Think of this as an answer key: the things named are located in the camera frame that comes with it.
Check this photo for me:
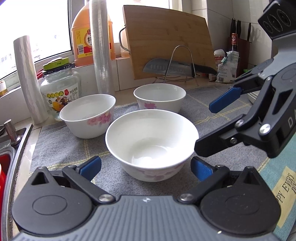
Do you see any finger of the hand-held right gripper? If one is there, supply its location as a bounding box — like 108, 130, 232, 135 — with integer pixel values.
195, 76, 280, 158
209, 57, 282, 114

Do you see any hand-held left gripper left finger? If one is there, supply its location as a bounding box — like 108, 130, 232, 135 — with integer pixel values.
31, 156, 116, 205

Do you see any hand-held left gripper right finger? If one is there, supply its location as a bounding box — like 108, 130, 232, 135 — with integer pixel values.
178, 156, 266, 205

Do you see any white fruit print plate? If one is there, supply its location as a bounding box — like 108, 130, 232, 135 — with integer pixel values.
248, 90, 261, 104

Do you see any white pink flower bowl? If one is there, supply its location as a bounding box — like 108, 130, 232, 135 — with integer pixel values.
105, 109, 199, 182
59, 94, 116, 139
133, 84, 187, 114

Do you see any grey teal checked mat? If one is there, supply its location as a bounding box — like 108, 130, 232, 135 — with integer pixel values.
30, 85, 296, 241

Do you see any white blue printed packet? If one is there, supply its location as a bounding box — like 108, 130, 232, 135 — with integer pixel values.
216, 51, 240, 83

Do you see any red white packet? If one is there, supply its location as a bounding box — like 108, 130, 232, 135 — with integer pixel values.
214, 49, 227, 68

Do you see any wooden knife block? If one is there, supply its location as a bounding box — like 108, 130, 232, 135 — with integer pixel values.
231, 18, 252, 70

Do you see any dark sauce bottle red label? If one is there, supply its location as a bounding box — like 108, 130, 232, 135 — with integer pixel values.
228, 33, 240, 59

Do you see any metal sink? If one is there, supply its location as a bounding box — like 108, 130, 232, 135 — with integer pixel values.
0, 122, 33, 232

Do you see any glass jar green lid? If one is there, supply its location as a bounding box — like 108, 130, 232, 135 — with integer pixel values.
40, 57, 82, 121

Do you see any bamboo cutting board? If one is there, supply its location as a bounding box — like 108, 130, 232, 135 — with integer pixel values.
119, 5, 218, 80

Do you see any red basin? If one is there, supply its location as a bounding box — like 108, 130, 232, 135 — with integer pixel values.
0, 155, 7, 209

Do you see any short plastic wrap roll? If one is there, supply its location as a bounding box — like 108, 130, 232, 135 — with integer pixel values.
13, 35, 50, 125

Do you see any small yellow container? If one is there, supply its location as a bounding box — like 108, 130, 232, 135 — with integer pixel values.
0, 80, 9, 98

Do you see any tall plastic wrap roll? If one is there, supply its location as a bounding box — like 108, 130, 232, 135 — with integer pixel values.
89, 0, 115, 95

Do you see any large orange liquid bottle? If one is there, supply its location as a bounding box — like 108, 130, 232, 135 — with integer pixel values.
71, 0, 116, 67

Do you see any metal wire rack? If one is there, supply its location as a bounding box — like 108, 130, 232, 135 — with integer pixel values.
154, 45, 200, 87

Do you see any black handled kitchen knife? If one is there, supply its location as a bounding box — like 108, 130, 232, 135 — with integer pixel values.
142, 58, 218, 77

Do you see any metal sink post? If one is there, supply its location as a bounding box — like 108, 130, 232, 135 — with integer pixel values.
3, 119, 23, 146

